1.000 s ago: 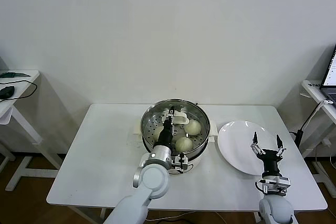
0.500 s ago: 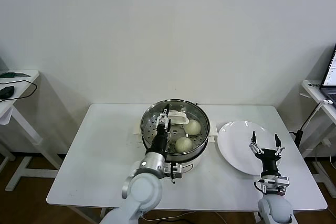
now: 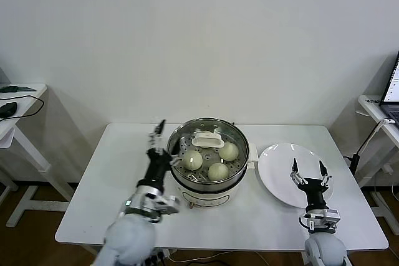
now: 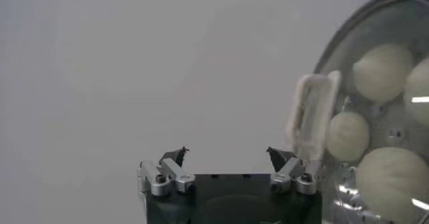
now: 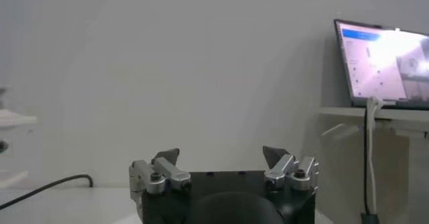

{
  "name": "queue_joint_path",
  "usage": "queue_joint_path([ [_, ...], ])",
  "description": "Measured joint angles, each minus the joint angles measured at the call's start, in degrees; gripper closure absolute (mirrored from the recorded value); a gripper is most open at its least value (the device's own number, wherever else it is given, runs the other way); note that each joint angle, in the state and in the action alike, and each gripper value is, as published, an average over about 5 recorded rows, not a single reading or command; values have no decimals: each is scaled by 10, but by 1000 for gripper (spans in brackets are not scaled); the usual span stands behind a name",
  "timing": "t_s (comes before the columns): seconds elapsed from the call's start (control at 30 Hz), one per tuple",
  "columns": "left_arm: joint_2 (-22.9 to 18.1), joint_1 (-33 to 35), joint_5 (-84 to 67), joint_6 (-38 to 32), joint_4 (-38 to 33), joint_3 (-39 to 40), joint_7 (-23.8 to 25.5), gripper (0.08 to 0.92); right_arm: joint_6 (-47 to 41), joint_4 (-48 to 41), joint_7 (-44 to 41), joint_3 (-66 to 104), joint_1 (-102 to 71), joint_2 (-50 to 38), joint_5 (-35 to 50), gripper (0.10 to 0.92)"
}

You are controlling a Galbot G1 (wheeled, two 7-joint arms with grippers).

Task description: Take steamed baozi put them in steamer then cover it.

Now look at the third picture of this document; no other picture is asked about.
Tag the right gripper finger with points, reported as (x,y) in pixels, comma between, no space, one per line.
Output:
(294,168)
(324,171)

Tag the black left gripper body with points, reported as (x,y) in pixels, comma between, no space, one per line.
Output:
(157,166)

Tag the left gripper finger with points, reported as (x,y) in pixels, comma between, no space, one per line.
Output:
(157,138)
(175,154)

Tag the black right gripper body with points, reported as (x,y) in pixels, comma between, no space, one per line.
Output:
(315,192)

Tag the white steamed baozi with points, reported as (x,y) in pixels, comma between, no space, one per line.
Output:
(229,152)
(219,172)
(192,160)

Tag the round glass pot lid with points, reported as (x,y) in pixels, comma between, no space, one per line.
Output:
(208,139)

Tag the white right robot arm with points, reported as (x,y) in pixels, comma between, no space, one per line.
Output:
(324,247)

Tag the perforated steel steamer basket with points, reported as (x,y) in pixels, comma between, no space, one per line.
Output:
(207,187)

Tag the white round plate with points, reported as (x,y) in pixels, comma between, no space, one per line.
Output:
(280,169)

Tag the white electric cooking pot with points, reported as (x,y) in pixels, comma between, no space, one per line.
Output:
(205,199)

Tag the white power adapter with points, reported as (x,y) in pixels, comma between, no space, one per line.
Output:
(388,169)

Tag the white side desk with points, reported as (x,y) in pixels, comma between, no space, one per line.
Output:
(18,104)
(372,106)

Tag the white power strip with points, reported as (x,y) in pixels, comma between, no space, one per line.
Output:
(163,255)

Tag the grey open laptop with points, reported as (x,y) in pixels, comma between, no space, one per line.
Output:
(393,88)

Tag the black computer mouse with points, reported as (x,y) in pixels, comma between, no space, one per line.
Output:
(7,109)

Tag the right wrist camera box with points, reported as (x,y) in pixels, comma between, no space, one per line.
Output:
(327,219)

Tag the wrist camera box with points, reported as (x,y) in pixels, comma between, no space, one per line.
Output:
(327,219)
(168,205)

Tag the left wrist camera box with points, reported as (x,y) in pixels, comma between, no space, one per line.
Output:
(168,205)

